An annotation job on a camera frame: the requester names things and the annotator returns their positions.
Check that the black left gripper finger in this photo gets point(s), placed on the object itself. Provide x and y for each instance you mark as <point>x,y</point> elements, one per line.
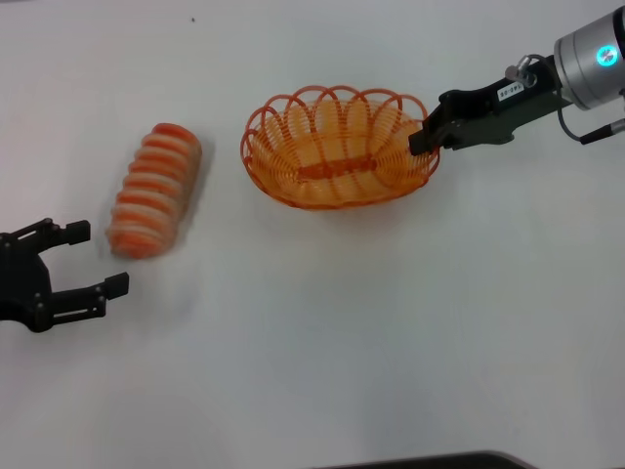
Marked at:
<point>75,232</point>
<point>78,299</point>

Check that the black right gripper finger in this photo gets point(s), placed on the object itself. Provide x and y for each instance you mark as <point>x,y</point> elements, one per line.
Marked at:
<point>424,142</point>
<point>448,144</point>

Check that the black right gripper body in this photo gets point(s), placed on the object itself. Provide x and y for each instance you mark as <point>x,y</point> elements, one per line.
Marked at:
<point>483,117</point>

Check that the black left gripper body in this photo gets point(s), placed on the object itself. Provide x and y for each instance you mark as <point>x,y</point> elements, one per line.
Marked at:
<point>22,283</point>

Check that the orange striped bread loaf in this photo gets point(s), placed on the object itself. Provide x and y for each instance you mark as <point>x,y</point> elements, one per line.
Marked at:
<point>156,190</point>

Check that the silver plug on right gripper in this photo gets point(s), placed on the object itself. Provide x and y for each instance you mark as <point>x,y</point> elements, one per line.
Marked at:
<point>518,72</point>

